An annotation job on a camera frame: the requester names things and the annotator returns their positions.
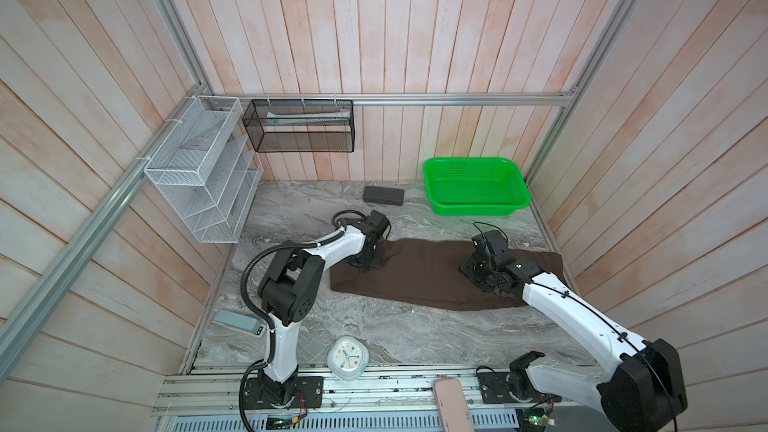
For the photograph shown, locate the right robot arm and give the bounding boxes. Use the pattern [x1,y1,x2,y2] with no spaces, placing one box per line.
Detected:
[460,252,688,431]

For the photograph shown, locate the white alarm clock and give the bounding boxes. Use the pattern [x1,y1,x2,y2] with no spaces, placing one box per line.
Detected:
[327,336,369,382]

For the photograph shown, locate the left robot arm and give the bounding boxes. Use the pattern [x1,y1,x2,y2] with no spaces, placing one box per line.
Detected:
[241,222,391,404]

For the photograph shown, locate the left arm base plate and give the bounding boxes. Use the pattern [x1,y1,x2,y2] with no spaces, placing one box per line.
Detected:
[238,374,324,411]

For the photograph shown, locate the white wire mesh shelf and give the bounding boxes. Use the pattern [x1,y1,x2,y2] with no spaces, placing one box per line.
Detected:
[145,96,264,243]

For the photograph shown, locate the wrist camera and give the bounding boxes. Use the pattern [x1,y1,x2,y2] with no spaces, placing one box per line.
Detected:
[361,210,391,244]
[473,229,509,261]

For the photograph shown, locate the green plastic basket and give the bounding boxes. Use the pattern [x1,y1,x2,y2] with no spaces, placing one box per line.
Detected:
[424,157,531,216]

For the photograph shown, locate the dark grey rectangular case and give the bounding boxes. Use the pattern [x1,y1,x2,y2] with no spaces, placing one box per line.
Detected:
[363,186,405,206]

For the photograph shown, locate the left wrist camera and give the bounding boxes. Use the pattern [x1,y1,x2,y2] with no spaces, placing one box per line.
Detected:
[361,210,391,244]

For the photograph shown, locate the black corrugated cable hose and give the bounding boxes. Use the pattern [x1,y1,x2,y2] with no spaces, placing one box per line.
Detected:
[238,209,367,432]

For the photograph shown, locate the pink flat device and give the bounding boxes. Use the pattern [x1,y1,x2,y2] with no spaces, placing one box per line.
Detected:
[433,378,475,432]

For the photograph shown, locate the black wire mesh basket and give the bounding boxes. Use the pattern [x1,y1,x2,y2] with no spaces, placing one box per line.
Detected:
[242,98,356,153]

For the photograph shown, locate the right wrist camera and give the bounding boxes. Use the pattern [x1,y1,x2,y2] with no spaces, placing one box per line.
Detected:
[473,229,509,261]

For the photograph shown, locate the brown trousers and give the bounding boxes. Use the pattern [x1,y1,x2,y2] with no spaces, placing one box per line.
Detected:
[330,236,564,311]

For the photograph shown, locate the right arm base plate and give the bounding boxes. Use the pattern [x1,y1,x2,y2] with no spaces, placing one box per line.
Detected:
[475,367,562,406]

